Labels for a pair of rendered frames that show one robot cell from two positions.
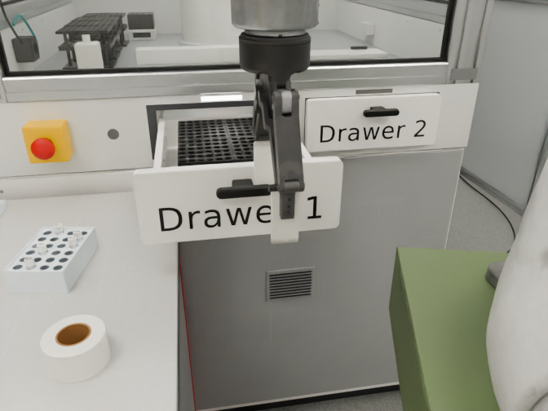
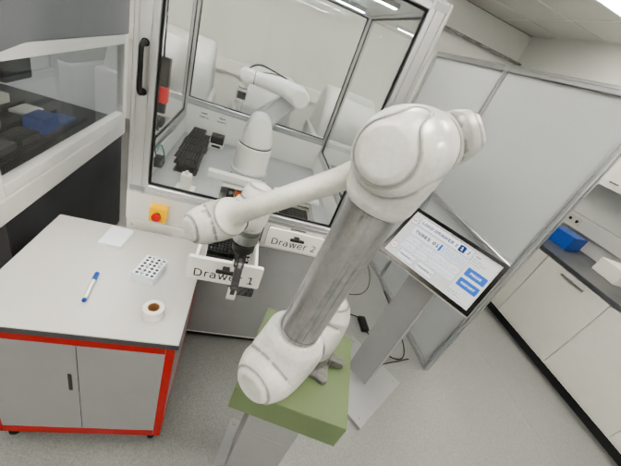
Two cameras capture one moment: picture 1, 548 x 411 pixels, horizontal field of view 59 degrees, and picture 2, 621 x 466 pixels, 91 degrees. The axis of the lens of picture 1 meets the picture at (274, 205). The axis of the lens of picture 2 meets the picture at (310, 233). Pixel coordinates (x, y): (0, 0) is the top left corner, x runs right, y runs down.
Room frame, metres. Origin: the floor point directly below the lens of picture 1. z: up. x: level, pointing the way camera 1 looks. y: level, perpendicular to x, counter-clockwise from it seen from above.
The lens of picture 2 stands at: (-0.33, -0.06, 1.72)
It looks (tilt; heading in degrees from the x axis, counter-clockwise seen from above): 30 degrees down; 351
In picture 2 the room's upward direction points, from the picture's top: 23 degrees clockwise
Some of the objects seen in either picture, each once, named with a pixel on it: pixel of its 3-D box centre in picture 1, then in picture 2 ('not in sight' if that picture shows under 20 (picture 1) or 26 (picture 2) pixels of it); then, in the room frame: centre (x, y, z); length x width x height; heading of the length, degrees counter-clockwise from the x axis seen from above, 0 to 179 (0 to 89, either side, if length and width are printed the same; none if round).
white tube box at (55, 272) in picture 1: (54, 258); (150, 269); (0.61, 0.33, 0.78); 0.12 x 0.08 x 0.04; 179
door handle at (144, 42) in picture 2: not in sight; (141, 68); (0.84, 0.52, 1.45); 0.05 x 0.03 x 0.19; 10
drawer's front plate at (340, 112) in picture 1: (373, 122); (294, 241); (0.98, -0.21, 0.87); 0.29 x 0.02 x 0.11; 100
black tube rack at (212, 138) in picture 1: (229, 153); (229, 243); (0.81, 0.08, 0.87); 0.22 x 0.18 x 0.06; 10
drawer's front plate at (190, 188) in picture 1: (241, 200); (225, 272); (0.62, 0.05, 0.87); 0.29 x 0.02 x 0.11; 100
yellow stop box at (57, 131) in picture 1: (47, 142); (158, 213); (0.86, 0.42, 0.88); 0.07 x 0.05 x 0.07; 100
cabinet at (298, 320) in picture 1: (232, 220); (232, 246); (1.41, 0.14, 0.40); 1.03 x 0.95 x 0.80; 100
